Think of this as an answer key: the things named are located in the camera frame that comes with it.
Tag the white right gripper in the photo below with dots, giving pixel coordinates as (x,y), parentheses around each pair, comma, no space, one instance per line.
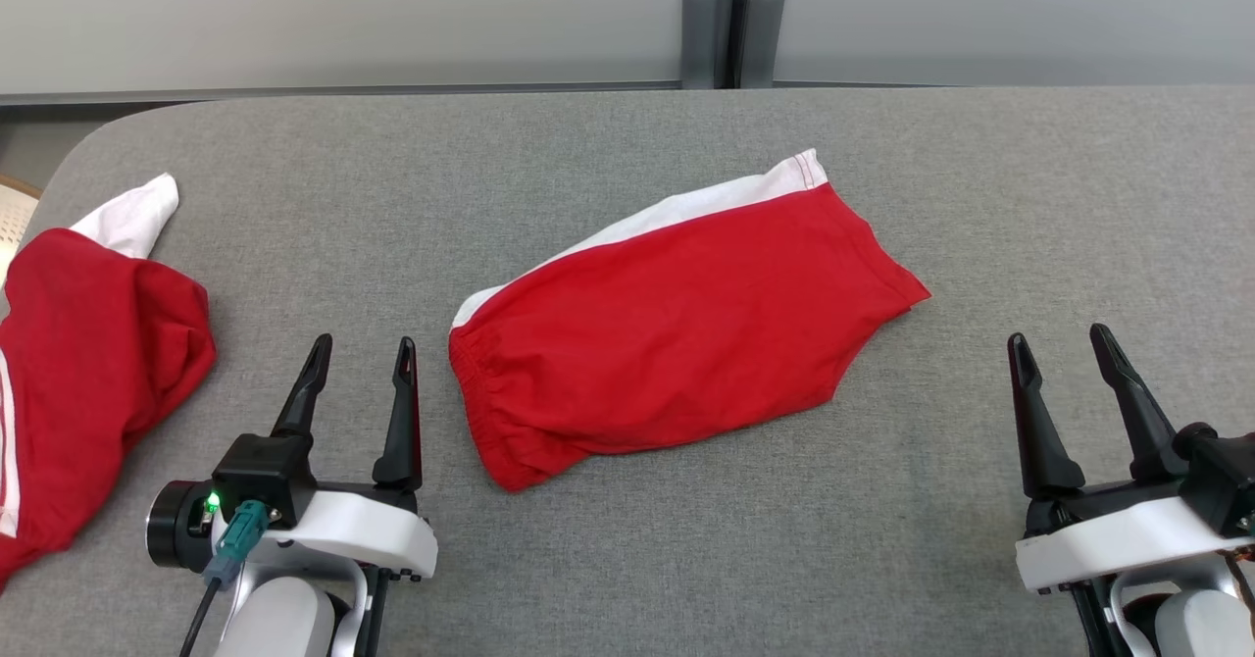
(1118,539)

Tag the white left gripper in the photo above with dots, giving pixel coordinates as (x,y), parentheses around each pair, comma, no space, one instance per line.
(363,530)

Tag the red white t-shirt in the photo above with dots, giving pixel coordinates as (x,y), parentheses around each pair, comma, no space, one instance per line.
(88,373)

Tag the red shorts white stripe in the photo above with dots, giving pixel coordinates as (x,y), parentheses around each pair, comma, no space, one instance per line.
(677,333)

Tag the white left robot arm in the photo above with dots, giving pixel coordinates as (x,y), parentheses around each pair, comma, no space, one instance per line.
(284,623)

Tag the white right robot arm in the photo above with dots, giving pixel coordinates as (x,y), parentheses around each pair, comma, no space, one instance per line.
(1191,628)

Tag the beige perforated basket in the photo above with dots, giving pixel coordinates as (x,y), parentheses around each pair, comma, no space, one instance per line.
(14,221)

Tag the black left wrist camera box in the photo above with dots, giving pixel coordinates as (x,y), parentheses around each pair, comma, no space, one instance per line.
(260,466)

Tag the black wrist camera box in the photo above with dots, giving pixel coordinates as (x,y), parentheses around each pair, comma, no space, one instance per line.
(260,466)
(1221,471)

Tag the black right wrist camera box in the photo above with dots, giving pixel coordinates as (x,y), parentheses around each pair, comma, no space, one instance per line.
(1221,471)

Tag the grey partition joint post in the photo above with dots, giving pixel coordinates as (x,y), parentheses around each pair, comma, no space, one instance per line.
(701,29)

